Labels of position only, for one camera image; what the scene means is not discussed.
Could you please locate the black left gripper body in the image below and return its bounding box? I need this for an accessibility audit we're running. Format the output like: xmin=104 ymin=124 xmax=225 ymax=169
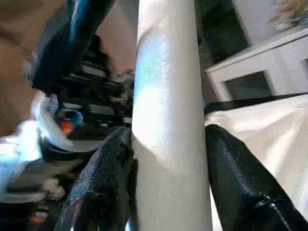
xmin=57 ymin=69 xmax=133 ymax=139

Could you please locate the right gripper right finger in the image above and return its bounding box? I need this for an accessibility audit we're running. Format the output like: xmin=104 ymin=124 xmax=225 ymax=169
xmin=205 ymin=124 xmax=308 ymax=231

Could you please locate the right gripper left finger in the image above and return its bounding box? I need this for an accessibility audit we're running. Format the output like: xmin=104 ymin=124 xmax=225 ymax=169
xmin=54 ymin=126 xmax=140 ymax=231

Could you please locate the white plastic table top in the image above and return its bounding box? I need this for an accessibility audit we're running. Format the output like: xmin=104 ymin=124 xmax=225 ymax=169
xmin=204 ymin=95 xmax=308 ymax=231

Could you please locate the white plastic table leg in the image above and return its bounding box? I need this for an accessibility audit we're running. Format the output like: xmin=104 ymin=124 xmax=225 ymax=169
xmin=131 ymin=0 xmax=214 ymax=231

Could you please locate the white glass-door cabinet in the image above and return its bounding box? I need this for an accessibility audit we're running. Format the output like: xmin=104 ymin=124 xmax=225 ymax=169
xmin=205 ymin=27 xmax=308 ymax=102

